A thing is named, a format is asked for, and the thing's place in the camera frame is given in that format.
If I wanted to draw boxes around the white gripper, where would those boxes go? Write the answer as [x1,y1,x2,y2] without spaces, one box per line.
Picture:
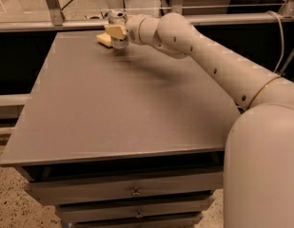
[105,14,147,45]

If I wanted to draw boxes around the white 7up can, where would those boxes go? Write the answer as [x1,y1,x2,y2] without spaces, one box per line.
[107,10,128,49]

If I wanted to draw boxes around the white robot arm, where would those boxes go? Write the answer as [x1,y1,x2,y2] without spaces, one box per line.
[105,13,294,228]

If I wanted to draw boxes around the yellow sponge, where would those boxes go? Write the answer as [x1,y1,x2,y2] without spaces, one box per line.
[96,32,112,48]

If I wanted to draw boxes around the grey drawer cabinet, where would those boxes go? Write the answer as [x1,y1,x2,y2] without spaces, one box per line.
[0,27,243,228]

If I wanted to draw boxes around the top grey drawer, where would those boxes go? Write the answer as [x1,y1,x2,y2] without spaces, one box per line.
[25,167,223,205]

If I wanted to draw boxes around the grey drawer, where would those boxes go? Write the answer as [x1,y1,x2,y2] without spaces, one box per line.
[56,195,214,223]
[71,213,203,228]
[25,167,223,205]

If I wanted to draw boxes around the middle grey drawer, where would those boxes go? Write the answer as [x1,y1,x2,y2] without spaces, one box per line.
[56,195,214,223]

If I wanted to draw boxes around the bottom grey drawer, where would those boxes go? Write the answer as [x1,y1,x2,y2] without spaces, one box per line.
[71,213,203,228]

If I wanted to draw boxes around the white cable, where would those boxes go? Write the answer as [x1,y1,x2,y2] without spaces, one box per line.
[266,10,285,74]

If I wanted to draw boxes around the metal railing frame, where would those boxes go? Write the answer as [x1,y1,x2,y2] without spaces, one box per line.
[0,0,294,31]

